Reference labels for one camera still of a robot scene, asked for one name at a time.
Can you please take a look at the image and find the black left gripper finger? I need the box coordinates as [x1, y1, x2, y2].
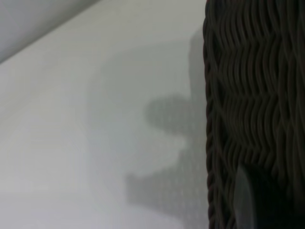
[234, 163, 290, 229]

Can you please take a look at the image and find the black wicker basket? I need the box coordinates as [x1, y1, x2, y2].
[202, 0, 305, 229]

